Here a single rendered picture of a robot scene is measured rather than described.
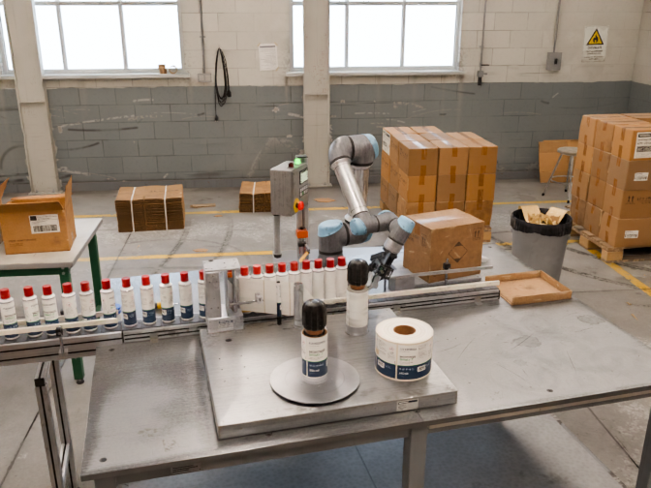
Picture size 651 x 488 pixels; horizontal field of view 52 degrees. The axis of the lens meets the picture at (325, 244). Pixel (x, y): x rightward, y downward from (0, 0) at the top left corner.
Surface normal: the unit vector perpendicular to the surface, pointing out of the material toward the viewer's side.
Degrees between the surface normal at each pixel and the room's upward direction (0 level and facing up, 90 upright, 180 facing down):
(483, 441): 0
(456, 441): 0
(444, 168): 91
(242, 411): 0
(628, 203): 90
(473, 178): 88
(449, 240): 90
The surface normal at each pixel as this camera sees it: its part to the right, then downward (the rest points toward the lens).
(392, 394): 0.00, -0.94
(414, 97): 0.11, 0.33
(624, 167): -0.99, 0.05
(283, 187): -0.35, 0.32
